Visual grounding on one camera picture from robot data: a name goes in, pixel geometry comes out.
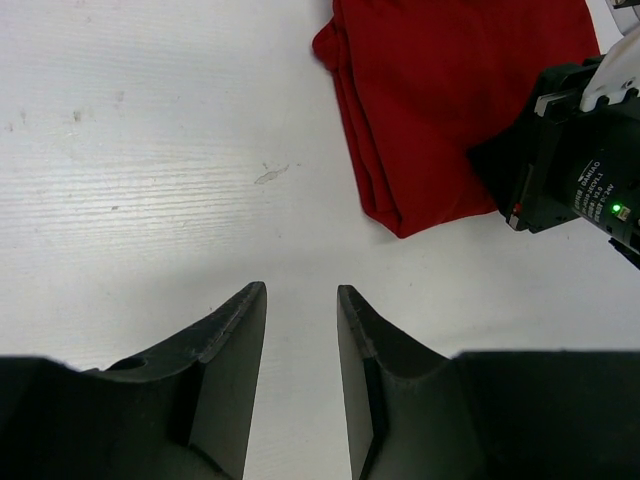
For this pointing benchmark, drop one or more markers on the red t shirt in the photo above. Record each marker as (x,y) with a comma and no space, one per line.
(419,83)

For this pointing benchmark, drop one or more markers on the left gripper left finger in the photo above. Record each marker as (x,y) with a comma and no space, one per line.
(181,409)

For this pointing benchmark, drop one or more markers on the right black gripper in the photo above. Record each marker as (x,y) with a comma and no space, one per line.
(514,164)

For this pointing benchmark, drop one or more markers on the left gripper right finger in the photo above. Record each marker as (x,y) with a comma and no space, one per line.
(412,413)

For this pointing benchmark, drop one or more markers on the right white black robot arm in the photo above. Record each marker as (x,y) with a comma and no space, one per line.
(557,162)

